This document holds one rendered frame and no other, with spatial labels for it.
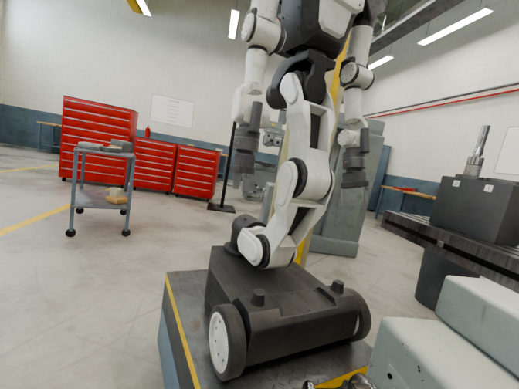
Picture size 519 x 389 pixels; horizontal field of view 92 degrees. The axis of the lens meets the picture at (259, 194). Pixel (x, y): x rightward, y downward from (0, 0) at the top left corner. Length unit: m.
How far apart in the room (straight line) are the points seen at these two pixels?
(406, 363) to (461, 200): 0.61
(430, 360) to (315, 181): 0.53
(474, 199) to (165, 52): 9.56
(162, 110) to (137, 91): 0.97
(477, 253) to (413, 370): 0.41
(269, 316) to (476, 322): 0.51
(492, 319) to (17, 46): 11.49
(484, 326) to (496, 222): 0.38
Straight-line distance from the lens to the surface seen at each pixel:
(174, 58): 9.87
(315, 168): 0.87
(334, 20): 1.05
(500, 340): 0.79
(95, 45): 10.51
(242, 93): 0.87
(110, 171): 5.28
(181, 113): 9.48
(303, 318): 0.91
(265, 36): 0.93
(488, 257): 0.95
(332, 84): 2.34
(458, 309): 0.84
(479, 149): 1.18
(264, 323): 0.83
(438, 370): 0.68
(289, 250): 1.02
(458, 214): 1.12
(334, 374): 1.05
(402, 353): 0.73
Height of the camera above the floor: 1.06
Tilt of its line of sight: 9 degrees down
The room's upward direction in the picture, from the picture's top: 10 degrees clockwise
